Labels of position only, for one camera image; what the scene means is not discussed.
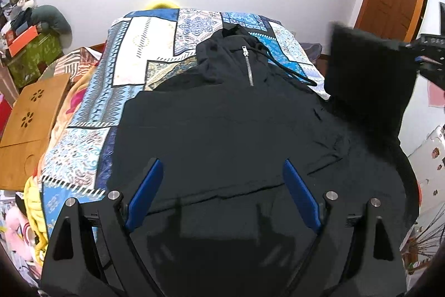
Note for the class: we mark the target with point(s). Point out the blue patchwork blanket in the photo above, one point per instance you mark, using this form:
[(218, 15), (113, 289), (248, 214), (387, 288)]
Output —
[(153, 36)]

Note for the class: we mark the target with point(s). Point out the grey cloth heap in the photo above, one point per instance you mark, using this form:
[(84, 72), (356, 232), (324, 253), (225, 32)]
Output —
[(311, 51)]

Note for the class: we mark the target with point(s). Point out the white suitcase with stickers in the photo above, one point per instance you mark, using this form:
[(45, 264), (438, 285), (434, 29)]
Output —
[(429, 161)]

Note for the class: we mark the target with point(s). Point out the yellow floral blanket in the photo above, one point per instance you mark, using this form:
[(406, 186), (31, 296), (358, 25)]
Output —
[(74, 102)]

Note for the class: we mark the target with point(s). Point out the yellow foam arch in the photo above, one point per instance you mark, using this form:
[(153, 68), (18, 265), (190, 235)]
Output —
[(162, 3)]

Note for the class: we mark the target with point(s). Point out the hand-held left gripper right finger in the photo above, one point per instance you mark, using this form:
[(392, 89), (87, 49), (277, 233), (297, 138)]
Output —
[(302, 196)]

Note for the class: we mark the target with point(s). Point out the pile of mixed clutter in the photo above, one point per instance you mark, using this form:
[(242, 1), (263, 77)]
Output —
[(15, 10)]

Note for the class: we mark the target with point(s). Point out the pink paper sheet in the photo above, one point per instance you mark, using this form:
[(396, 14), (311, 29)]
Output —
[(436, 95)]

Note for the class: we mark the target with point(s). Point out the green patterned box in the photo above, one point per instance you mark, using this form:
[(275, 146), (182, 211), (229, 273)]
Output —
[(34, 57)]

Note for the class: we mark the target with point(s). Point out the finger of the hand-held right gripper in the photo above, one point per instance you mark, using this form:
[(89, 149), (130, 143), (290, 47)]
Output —
[(423, 59), (431, 41)]

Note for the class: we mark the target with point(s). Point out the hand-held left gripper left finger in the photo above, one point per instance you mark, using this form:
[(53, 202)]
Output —
[(144, 194)]

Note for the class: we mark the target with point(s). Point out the wooden lap desk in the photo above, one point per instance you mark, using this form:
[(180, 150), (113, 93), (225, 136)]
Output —
[(31, 116)]

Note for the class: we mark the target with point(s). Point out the grey-green plush pillow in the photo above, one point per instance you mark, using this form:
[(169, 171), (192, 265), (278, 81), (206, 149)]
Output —
[(52, 17)]

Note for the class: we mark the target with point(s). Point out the white cloth with black lines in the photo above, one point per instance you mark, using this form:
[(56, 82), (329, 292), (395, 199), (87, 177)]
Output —
[(422, 244)]

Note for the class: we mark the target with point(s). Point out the orange box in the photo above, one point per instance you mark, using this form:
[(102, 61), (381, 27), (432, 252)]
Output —
[(22, 41)]

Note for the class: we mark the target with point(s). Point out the striped patterned blanket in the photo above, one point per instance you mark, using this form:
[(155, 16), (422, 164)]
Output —
[(74, 62)]

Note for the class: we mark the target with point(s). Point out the black zip hoodie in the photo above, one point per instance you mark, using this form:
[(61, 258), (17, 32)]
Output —
[(226, 130)]

